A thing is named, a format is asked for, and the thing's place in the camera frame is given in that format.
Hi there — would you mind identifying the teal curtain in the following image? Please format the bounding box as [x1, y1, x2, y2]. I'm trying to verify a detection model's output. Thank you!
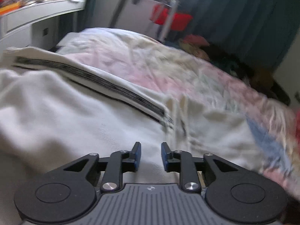
[58, 0, 96, 39]
[180, 0, 299, 70]

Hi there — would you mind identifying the silver garment steamer stand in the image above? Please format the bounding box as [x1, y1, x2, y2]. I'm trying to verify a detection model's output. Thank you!
[158, 0, 181, 44]

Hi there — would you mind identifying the teal curtain left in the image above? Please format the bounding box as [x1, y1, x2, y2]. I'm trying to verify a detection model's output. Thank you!
[58, 0, 96, 39]

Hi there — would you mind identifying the pile of dark clothes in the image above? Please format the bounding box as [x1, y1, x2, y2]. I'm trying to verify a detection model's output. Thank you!
[164, 33, 291, 107]

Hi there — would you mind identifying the teal curtain right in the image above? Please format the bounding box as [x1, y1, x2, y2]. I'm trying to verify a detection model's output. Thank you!
[180, 0, 299, 70]

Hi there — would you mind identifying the cream zip-up jacket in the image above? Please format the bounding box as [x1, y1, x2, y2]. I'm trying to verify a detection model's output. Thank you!
[1, 47, 264, 224]

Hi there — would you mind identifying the pink garment in pile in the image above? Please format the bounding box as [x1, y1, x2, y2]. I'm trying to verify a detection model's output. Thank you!
[183, 34, 210, 47]

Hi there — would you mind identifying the red cloth on stand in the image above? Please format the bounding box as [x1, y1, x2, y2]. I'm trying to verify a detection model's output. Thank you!
[149, 4, 194, 32]

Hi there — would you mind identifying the white dressing table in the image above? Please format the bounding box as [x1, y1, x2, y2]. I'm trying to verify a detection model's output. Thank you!
[0, 0, 88, 52]

